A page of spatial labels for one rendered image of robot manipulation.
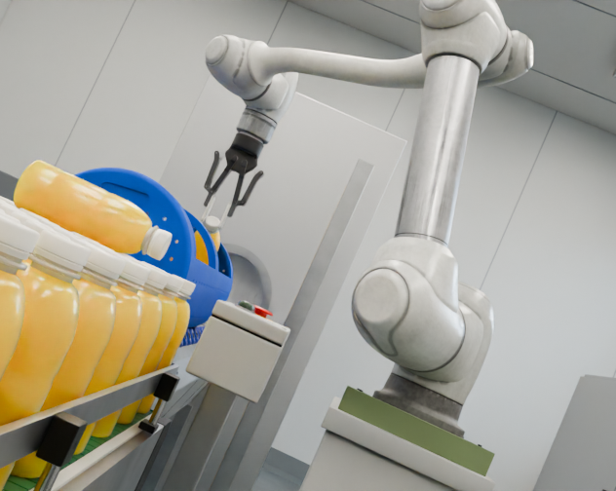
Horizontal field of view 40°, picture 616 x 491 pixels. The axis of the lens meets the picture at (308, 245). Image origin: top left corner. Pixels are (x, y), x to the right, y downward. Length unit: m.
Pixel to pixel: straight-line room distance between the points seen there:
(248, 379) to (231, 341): 0.05
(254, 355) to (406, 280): 0.42
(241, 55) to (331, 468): 0.93
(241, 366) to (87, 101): 6.10
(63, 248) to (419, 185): 1.00
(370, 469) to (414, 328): 0.28
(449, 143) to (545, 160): 5.20
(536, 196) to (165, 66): 3.10
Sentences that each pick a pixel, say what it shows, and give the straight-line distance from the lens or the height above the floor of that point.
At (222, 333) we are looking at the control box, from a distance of 1.07.
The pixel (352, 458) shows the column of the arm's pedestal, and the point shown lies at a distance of 1.55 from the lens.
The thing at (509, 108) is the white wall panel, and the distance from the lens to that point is 6.82.
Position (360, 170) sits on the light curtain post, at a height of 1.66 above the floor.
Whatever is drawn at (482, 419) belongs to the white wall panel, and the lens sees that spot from 6.55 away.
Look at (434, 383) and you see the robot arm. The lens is 1.62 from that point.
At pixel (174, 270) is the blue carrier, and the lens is 1.44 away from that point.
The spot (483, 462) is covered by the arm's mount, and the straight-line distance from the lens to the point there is 1.58.
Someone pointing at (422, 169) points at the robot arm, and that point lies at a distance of 1.56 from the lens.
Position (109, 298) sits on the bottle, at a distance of 0.76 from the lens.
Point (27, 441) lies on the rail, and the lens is 0.64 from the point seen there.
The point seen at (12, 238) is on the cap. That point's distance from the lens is 0.52.
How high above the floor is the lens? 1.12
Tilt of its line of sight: 5 degrees up
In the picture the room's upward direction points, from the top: 24 degrees clockwise
